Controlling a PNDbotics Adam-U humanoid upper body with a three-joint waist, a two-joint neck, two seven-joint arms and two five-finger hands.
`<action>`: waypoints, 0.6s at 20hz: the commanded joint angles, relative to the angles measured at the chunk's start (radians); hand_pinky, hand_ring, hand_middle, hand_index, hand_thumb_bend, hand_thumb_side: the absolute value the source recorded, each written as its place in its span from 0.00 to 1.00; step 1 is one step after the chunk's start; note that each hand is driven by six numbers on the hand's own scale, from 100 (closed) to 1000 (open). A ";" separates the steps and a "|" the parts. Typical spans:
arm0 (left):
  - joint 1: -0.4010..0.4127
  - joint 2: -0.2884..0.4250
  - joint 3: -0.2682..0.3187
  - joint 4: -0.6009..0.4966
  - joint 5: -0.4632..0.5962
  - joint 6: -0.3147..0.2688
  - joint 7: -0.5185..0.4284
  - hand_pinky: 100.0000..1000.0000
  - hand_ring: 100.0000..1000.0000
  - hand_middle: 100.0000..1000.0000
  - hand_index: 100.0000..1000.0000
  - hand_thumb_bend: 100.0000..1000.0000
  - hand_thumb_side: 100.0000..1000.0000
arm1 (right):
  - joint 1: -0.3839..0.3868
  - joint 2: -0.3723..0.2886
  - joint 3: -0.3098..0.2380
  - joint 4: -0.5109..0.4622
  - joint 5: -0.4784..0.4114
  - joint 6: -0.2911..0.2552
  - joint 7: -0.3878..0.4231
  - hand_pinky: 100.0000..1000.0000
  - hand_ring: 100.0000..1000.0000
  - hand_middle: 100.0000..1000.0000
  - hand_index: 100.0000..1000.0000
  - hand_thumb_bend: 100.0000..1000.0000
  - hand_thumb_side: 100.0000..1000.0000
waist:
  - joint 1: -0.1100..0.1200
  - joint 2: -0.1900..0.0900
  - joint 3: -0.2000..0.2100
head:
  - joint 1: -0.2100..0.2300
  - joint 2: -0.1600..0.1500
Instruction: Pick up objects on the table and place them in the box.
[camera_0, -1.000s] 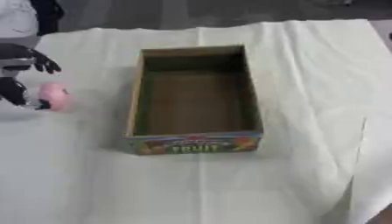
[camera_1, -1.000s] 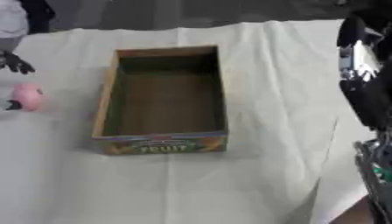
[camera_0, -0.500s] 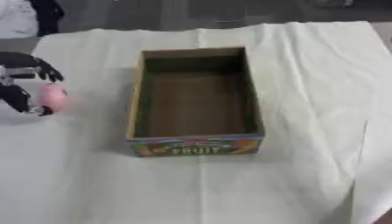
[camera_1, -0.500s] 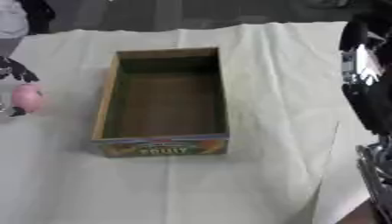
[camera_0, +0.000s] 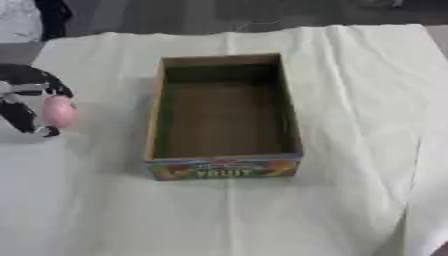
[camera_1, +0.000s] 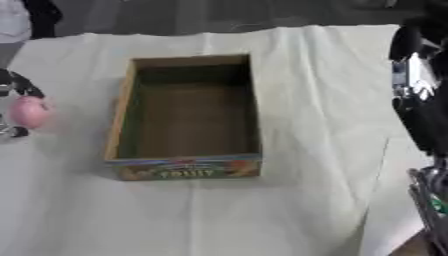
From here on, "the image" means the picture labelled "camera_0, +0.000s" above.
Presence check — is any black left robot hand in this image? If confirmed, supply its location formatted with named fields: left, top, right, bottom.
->
left=0, top=63, right=76, bottom=138

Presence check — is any pink egg-shaped toy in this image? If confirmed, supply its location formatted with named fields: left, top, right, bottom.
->
left=40, top=94, right=79, bottom=129

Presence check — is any open cardboard box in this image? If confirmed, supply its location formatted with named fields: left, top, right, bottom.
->
left=141, top=53, right=305, bottom=181

